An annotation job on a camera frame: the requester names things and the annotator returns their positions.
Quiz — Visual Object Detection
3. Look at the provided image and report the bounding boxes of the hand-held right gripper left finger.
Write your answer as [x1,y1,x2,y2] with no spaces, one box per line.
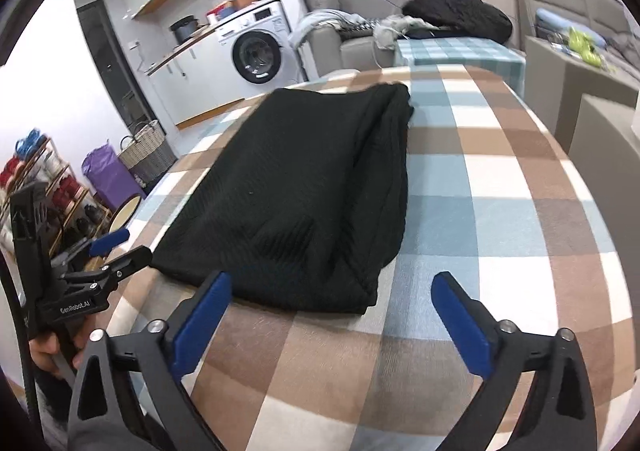
[65,270,233,451]

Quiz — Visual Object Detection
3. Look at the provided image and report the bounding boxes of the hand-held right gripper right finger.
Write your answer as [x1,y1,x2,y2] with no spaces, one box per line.
[431,272,598,451]

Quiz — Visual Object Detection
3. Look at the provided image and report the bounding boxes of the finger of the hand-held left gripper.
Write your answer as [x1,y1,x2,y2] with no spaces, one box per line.
[62,246,153,289]
[52,229,132,267]

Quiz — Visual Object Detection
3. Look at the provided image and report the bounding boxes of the black knit sweater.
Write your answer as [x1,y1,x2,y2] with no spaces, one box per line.
[150,83,416,318]

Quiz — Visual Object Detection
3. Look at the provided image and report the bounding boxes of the person's left forearm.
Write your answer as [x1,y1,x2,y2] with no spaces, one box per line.
[30,371,81,451]

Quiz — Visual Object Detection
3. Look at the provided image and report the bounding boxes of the white clothes pile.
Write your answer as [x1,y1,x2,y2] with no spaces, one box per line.
[302,0,401,79]

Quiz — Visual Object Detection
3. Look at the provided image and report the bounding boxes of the person's left hand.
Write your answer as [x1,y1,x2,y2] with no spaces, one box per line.
[27,321,96,374]

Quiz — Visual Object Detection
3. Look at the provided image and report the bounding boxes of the purple bag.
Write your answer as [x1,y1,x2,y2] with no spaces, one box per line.
[81,143,146,212]

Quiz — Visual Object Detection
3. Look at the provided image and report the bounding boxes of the wooden shoe rack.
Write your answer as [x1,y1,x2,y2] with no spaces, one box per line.
[0,128,113,257]

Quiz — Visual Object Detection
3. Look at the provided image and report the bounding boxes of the woven laundry basket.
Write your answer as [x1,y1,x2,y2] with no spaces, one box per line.
[118,121,178,186]

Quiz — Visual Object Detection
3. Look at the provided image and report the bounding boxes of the brown checked blanket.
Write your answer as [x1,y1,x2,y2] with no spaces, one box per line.
[105,65,628,451]

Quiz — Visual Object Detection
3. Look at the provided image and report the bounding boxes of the black door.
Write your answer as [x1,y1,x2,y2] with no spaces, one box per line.
[75,0,153,132]

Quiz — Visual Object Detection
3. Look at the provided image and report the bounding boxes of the wooden kitchen counter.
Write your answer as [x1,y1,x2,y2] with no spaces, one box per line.
[145,23,221,76]

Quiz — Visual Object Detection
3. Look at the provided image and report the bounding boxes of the black cooking pot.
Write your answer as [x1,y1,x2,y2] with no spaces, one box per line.
[169,15,201,42]

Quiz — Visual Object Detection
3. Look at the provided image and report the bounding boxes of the grey cabinet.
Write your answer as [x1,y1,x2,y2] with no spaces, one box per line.
[567,93,640,212]
[522,36,640,154]

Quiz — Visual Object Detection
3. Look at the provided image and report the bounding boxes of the white washing machine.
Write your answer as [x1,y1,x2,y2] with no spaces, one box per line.
[216,1,301,86]

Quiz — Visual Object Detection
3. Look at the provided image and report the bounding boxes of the teal checked cloth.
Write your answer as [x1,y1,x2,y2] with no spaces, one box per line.
[395,37,527,96]

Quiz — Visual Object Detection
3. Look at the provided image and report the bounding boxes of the light grey garment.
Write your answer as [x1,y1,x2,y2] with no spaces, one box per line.
[289,10,368,49]

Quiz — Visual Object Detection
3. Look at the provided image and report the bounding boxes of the white crumpled garment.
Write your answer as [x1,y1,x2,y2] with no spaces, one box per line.
[372,15,441,52]

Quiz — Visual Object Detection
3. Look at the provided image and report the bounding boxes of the black jacket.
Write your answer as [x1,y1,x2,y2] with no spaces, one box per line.
[401,0,513,44]

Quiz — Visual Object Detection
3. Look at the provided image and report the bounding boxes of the light blue pillow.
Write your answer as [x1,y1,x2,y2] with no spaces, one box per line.
[536,8,608,46]

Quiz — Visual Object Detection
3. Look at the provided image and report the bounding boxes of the black cable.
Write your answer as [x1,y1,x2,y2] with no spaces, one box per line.
[0,251,43,432]

